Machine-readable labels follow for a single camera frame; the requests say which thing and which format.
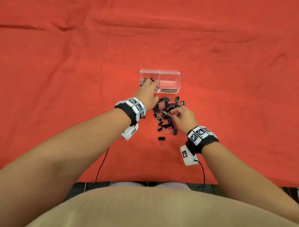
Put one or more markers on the person's left hand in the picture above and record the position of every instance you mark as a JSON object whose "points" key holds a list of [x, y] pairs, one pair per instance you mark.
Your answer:
{"points": [[147, 96]]}

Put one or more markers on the person's right hand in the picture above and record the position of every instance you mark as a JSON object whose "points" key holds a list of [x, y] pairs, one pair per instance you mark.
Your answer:
{"points": [[185, 120]]}

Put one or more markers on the black wristband with marker tags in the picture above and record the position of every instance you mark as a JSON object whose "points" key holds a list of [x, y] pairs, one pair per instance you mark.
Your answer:
{"points": [[127, 111], [206, 141]]}

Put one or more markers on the person's right forearm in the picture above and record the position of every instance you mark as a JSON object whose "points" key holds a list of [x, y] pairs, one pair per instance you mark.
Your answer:
{"points": [[247, 177]]}

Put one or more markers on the person's beige shirt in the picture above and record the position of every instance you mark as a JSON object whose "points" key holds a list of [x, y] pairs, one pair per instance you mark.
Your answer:
{"points": [[151, 208]]}

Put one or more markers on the red tablecloth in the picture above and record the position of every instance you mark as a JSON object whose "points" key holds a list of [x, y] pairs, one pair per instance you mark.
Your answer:
{"points": [[70, 70]]}

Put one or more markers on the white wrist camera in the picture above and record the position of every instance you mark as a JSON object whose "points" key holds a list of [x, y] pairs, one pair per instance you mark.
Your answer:
{"points": [[128, 133], [189, 159]]}

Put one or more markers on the clear two-compartment plastic box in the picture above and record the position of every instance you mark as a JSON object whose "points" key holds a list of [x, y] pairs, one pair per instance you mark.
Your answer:
{"points": [[170, 80]]}

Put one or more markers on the pile of black binder clips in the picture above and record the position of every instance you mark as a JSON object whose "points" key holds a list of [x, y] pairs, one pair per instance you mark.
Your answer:
{"points": [[163, 114]]}

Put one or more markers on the person's grey trousers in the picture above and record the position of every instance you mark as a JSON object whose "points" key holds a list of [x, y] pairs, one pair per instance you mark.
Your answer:
{"points": [[123, 184]]}

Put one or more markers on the person's left forearm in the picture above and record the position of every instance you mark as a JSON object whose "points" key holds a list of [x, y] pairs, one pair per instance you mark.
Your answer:
{"points": [[65, 159]]}

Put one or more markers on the heap of sorted small clips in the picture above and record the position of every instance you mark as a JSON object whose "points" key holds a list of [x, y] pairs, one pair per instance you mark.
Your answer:
{"points": [[143, 81]]}

